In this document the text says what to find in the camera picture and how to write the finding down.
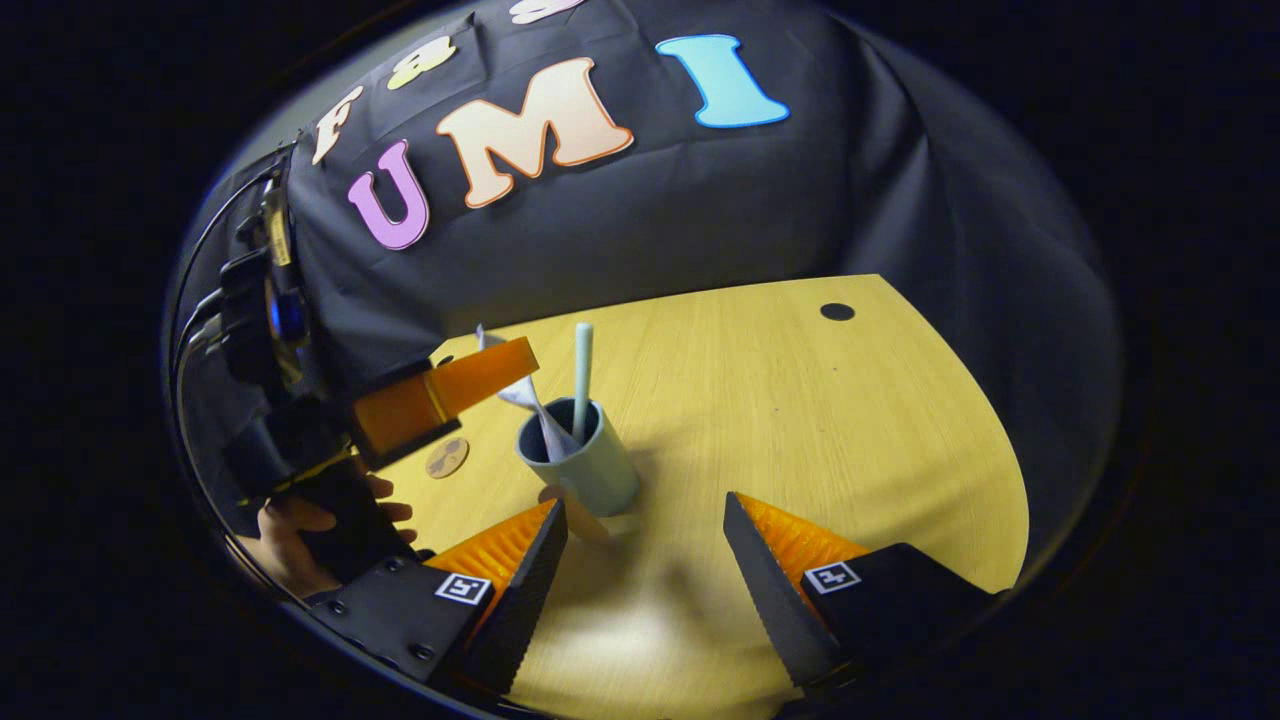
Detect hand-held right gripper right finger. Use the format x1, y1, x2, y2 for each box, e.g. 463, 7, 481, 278
723, 491, 1002, 692

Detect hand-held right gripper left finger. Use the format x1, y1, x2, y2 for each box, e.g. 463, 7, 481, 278
303, 499, 570, 696

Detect white toothpaste tube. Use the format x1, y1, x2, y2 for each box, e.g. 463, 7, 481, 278
475, 323, 583, 463

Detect round wooden coaster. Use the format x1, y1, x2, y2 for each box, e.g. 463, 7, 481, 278
425, 436, 471, 480

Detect pale green toothbrush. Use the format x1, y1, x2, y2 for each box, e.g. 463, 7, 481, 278
572, 322, 595, 446

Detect pale green cup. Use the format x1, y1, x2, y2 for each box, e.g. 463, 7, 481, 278
515, 397, 642, 546

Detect wooden desktop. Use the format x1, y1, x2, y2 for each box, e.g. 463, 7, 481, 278
375, 274, 1031, 720

